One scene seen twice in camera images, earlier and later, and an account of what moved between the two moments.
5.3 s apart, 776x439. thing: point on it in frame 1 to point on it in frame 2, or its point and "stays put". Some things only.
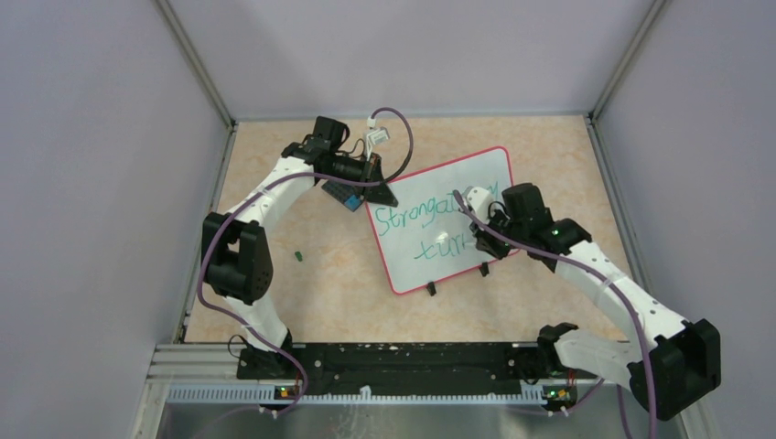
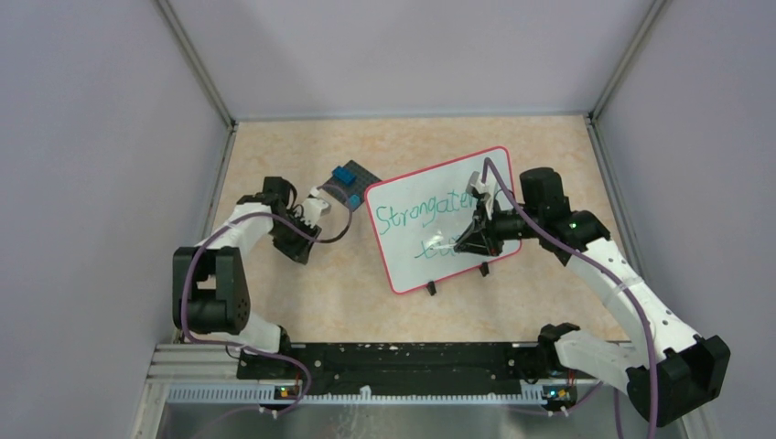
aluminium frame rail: x=200 y=364 stays put
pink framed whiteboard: x=428 y=238 stays put
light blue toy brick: x=352 y=202 stays put
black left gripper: x=380 y=194 to x=298 y=251
